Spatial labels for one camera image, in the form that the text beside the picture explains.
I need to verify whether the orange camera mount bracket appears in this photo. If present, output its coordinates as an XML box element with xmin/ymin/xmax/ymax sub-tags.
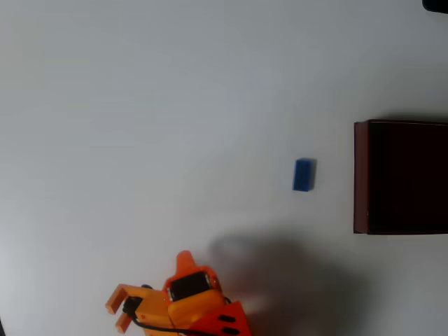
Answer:
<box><xmin>104</xmin><ymin>283</ymin><xmax>173</xmax><ymax>334</ymax></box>

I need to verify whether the small blue block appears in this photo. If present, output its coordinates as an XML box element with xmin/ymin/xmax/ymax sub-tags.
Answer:
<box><xmin>292</xmin><ymin>157</ymin><xmax>319</xmax><ymax>193</ymax></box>

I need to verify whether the black cable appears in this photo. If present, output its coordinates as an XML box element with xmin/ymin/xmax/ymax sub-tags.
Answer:
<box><xmin>129</xmin><ymin>296</ymin><xmax>243</xmax><ymax>336</ymax></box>

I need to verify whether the small black camera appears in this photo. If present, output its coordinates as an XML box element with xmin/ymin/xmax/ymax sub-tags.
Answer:
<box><xmin>122</xmin><ymin>295</ymin><xmax>144</xmax><ymax>316</ymax></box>

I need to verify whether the black object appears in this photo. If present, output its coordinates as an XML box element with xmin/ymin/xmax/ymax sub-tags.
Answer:
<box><xmin>421</xmin><ymin>0</ymin><xmax>448</xmax><ymax>14</ymax></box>

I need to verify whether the dark red box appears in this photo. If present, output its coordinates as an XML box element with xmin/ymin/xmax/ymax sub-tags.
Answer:
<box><xmin>352</xmin><ymin>118</ymin><xmax>448</xmax><ymax>236</ymax></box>

